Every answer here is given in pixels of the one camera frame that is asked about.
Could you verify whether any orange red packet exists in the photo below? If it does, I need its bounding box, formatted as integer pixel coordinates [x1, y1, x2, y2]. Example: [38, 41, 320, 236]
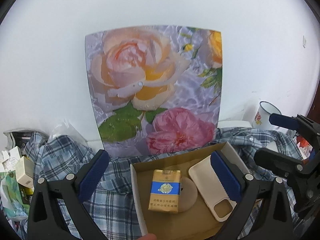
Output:
[296, 135, 315, 160]

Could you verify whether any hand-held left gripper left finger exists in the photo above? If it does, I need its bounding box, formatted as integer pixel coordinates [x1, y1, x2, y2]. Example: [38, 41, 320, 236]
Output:
[26, 149, 110, 240]

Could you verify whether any tan round hand warmer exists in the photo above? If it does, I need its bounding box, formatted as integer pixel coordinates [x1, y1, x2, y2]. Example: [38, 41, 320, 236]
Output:
[179, 176, 198, 213]

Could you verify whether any yellow cigarette pack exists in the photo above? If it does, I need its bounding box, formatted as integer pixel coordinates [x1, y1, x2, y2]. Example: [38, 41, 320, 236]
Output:
[148, 169, 182, 214]

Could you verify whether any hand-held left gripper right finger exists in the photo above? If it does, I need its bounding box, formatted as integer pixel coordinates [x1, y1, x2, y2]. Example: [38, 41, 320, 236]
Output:
[211, 151, 294, 240]

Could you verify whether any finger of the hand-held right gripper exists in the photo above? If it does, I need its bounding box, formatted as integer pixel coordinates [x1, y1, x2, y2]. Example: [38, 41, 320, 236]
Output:
[269, 113, 320, 145]
[254, 148, 313, 181]

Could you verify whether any green tissue packet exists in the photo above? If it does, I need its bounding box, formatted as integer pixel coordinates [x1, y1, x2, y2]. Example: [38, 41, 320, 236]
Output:
[0, 172, 30, 220]

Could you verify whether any floral printed board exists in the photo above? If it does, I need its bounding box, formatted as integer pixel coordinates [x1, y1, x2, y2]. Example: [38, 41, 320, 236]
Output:
[84, 25, 223, 158]

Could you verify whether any beige phone case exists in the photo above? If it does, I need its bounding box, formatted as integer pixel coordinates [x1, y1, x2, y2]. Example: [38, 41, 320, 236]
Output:
[188, 155, 238, 222]

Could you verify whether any dark grey bag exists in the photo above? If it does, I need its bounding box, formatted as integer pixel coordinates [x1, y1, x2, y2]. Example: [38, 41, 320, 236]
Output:
[4, 130, 48, 150]

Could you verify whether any white enamel mug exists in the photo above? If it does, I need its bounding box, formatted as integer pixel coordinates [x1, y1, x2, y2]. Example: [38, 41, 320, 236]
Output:
[252, 101, 282, 130]

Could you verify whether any dark wooden furniture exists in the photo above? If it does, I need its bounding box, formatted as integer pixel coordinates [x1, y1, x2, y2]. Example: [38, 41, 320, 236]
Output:
[309, 97, 320, 120]

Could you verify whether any clear plastic bag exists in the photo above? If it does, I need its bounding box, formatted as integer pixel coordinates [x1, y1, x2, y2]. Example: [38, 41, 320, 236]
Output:
[46, 120, 83, 143]

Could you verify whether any crumpled white paper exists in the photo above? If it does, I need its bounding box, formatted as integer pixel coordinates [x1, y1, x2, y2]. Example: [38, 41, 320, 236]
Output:
[0, 146, 23, 173]

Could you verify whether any blue plaid shirt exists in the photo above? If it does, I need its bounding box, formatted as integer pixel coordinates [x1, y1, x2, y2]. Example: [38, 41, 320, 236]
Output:
[24, 127, 308, 240]

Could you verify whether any cardboard box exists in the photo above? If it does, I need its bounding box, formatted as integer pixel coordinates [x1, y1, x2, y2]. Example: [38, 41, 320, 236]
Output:
[130, 141, 264, 240]

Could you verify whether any small beige box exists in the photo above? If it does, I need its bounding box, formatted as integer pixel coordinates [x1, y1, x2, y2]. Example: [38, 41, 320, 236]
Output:
[15, 156, 34, 188]

